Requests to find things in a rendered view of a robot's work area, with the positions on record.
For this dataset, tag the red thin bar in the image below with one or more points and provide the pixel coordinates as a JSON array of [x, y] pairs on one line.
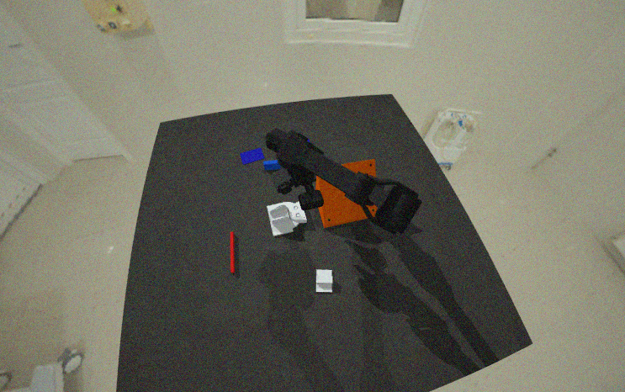
[[232, 258]]

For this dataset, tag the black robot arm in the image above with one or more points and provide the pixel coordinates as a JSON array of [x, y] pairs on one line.
[[396, 207]]

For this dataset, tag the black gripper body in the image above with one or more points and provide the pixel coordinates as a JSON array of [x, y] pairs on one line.
[[311, 199]]

